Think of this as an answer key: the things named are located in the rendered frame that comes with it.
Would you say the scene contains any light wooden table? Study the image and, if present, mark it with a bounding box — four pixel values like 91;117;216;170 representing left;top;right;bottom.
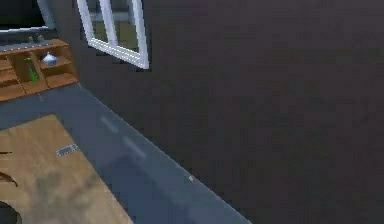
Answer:
0;113;135;224

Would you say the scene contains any white framed window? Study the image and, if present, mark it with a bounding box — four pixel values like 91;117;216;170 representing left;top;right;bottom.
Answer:
75;0;151;71

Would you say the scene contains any grey remote control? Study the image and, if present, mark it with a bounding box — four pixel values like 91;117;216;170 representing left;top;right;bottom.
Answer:
55;143;79;158

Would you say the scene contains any black television set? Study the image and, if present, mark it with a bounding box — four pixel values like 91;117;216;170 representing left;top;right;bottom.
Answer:
0;0;57;34

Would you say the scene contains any brown wooden shelf unit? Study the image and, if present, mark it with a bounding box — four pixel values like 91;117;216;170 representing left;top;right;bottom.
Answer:
0;38;80;103

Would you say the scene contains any black round object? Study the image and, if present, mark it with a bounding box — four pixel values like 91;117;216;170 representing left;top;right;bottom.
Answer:
0;200;23;224

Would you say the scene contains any green bottle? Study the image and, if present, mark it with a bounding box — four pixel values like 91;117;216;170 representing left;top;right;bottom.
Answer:
23;56;41;84

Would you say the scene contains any pale blue round vase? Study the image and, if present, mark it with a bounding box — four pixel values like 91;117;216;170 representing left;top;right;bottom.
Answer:
41;51;59;67

